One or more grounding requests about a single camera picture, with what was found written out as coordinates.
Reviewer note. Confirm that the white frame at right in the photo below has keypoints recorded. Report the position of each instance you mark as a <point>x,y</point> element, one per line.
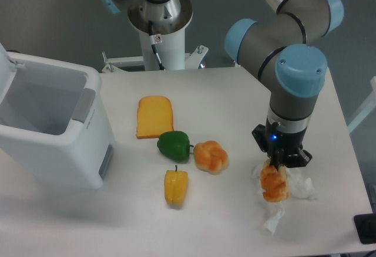
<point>365,108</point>

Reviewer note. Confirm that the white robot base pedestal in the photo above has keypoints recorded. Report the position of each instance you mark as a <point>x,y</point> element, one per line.
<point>161,52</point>

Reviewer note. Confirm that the yellow bell pepper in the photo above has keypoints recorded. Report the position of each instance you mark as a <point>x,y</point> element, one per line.
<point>175,187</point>

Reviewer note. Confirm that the black device at edge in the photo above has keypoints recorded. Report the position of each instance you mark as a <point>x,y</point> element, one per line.
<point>365,226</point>

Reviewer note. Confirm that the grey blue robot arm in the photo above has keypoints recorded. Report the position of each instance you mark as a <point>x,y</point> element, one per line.
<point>279,55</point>

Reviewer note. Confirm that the white trash can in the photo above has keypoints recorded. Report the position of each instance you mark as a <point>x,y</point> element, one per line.
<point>53,121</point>

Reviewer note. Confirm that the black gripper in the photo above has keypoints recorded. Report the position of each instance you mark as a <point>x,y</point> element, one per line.
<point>282,141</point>

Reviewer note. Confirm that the square toast bread slice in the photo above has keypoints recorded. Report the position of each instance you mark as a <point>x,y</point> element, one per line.
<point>154,117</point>

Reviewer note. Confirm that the long twisted bread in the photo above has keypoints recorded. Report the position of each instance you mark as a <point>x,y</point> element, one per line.
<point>274,183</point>

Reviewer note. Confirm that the green bell pepper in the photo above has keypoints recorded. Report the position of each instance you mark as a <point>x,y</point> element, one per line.
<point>174,145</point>

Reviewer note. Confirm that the round knotted bread roll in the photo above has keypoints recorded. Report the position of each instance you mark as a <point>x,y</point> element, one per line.
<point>210,156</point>

